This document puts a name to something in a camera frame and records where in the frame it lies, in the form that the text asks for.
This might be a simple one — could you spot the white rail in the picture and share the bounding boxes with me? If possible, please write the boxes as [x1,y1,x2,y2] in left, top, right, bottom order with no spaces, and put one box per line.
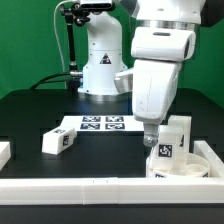
[0,178,224,205]
[193,141,224,178]

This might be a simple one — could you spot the white cable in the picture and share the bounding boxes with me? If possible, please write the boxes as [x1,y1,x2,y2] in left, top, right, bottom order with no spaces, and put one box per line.
[53,0,74,64]

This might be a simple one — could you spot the white marker sheet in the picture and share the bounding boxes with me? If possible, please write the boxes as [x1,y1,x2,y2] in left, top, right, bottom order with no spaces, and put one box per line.
[61,115,143,132]

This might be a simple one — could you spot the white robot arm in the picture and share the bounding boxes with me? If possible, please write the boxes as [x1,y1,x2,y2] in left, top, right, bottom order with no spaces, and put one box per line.
[76,0,224,147]

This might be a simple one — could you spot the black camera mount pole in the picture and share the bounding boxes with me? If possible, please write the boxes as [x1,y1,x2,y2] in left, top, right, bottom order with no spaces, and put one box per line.
[60,3,90,91]

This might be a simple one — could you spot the white front rail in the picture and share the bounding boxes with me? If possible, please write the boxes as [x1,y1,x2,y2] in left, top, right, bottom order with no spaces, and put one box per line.
[0,178,224,205]

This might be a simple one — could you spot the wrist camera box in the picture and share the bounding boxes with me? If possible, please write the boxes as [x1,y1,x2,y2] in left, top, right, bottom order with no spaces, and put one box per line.
[114,69,133,93]

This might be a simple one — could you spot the white right rail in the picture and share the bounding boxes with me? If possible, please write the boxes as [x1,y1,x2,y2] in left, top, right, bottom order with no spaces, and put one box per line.
[193,141,224,178]

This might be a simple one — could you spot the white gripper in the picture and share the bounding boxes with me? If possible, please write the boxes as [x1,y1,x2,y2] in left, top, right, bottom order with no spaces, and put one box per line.
[132,59,182,147]

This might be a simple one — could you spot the white block at left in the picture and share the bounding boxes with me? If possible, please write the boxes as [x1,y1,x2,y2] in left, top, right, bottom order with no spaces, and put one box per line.
[0,142,11,171]

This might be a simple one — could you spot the black cables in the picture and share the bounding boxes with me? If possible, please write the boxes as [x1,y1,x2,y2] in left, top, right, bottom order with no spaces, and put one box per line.
[29,73,81,90]

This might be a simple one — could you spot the white round stool seat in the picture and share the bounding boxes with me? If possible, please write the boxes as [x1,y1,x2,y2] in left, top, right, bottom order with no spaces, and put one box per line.
[146,153,210,178]

